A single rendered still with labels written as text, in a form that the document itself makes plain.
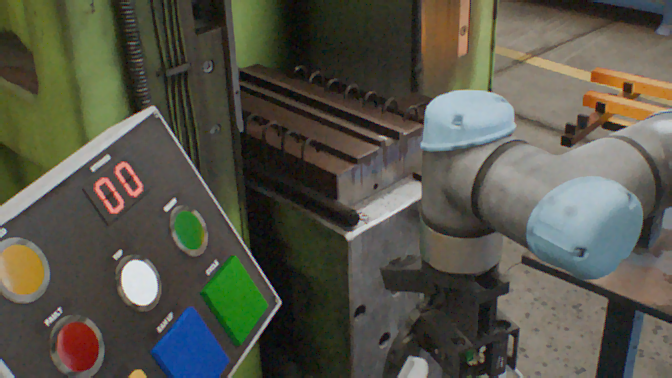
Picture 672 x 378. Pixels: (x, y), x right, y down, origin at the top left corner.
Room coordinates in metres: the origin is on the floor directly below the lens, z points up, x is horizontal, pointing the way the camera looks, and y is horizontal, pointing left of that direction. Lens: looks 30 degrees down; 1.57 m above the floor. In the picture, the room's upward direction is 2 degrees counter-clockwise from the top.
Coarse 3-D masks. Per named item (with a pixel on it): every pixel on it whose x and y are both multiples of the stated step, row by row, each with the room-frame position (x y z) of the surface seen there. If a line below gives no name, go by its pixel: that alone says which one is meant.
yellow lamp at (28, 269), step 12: (12, 252) 0.59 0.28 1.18; (24, 252) 0.60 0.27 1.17; (0, 264) 0.57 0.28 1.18; (12, 264) 0.58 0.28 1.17; (24, 264) 0.59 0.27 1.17; (36, 264) 0.60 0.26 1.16; (0, 276) 0.57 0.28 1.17; (12, 276) 0.57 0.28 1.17; (24, 276) 0.58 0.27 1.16; (36, 276) 0.59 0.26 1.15; (12, 288) 0.57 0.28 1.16; (24, 288) 0.57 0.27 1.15; (36, 288) 0.58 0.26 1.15
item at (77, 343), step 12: (72, 324) 0.58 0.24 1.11; (84, 324) 0.59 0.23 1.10; (60, 336) 0.56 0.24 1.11; (72, 336) 0.57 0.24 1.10; (84, 336) 0.58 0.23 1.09; (96, 336) 0.59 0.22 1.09; (60, 348) 0.56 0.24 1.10; (72, 348) 0.56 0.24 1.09; (84, 348) 0.57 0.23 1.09; (96, 348) 0.58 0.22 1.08; (72, 360) 0.55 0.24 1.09; (84, 360) 0.56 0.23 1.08; (96, 360) 0.57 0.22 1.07
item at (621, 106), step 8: (584, 96) 1.44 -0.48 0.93; (592, 96) 1.43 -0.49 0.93; (600, 96) 1.43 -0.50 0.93; (608, 96) 1.43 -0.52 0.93; (616, 96) 1.43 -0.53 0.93; (584, 104) 1.44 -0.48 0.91; (592, 104) 1.43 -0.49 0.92; (608, 104) 1.41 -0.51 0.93; (616, 104) 1.40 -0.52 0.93; (624, 104) 1.39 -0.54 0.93; (632, 104) 1.39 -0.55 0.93; (640, 104) 1.39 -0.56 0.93; (648, 104) 1.39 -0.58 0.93; (616, 112) 1.40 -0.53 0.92; (624, 112) 1.39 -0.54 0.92; (632, 112) 1.38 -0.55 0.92; (640, 112) 1.37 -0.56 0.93; (648, 112) 1.36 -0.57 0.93; (656, 112) 1.36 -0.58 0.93
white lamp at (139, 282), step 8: (128, 264) 0.67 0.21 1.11; (136, 264) 0.67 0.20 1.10; (144, 264) 0.68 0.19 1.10; (128, 272) 0.66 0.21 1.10; (136, 272) 0.67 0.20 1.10; (144, 272) 0.67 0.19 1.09; (152, 272) 0.68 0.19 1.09; (128, 280) 0.65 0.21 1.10; (136, 280) 0.66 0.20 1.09; (144, 280) 0.67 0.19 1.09; (152, 280) 0.67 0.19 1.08; (128, 288) 0.65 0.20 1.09; (136, 288) 0.65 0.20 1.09; (144, 288) 0.66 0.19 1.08; (152, 288) 0.67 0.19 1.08; (128, 296) 0.64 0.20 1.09; (136, 296) 0.65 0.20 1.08; (144, 296) 0.65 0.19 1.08; (152, 296) 0.66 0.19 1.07
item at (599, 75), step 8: (592, 72) 1.56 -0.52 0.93; (600, 72) 1.55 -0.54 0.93; (608, 72) 1.55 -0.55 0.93; (616, 72) 1.55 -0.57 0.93; (592, 80) 1.56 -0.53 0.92; (600, 80) 1.55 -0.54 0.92; (608, 80) 1.54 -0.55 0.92; (616, 80) 1.53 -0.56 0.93; (624, 80) 1.51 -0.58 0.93; (632, 80) 1.51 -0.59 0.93; (640, 80) 1.50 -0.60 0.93; (648, 80) 1.50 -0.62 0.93; (656, 80) 1.50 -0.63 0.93; (640, 88) 1.49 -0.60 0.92; (648, 88) 1.48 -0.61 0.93; (656, 88) 1.47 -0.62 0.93; (664, 88) 1.46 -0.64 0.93; (656, 96) 1.47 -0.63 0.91; (664, 96) 1.46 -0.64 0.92
